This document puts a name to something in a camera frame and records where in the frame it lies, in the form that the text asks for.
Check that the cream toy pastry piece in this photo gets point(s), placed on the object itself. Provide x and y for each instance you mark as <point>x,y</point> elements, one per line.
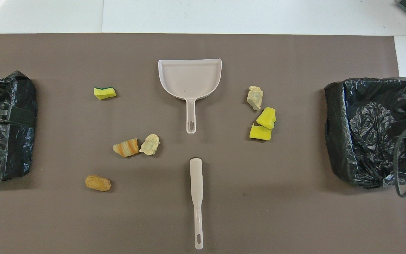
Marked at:
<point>150,144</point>

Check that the brown table mat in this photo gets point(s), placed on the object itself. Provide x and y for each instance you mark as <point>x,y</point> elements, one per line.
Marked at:
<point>277,197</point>

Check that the beige hand brush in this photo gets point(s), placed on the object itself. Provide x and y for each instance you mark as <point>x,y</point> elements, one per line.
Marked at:
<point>196,176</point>

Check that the orange striped toy croissant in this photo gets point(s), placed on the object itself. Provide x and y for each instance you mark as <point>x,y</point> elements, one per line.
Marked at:
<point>126,148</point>

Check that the black bag-lined bin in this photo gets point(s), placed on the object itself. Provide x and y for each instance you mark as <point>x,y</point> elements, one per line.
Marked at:
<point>361,123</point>
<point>16,151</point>

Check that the pale beige chunk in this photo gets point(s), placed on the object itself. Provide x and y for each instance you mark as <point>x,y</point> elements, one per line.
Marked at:
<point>255,97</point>

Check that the brown toy bread roll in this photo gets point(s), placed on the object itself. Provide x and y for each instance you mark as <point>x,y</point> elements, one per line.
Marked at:
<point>97,183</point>

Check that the yellow green sponge piece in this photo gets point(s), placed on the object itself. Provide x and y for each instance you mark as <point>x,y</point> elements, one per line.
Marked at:
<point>103,93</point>

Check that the beige plastic dustpan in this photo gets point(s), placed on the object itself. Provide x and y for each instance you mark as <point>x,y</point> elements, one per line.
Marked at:
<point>189,79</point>

